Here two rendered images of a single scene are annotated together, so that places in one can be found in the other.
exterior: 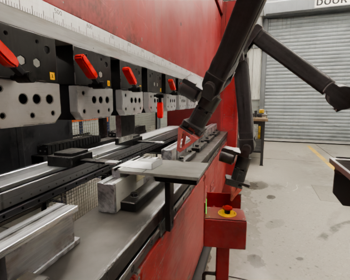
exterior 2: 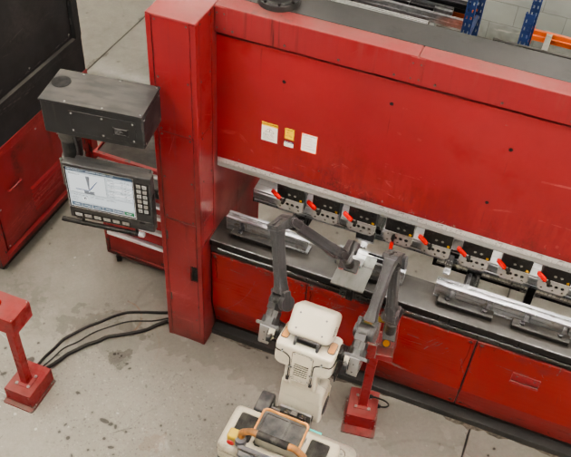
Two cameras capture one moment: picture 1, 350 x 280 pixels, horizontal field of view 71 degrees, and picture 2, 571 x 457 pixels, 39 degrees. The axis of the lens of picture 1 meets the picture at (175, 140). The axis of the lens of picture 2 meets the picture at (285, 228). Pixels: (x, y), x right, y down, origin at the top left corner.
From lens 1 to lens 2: 4.14 m
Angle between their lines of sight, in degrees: 85
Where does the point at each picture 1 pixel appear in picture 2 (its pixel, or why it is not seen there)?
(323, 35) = not seen: outside the picture
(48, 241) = (293, 242)
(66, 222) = (302, 243)
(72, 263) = (292, 255)
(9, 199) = not seen: hidden behind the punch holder
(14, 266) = not seen: hidden behind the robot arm
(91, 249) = (301, 258)
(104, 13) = (339, 186)
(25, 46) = (291, 191)
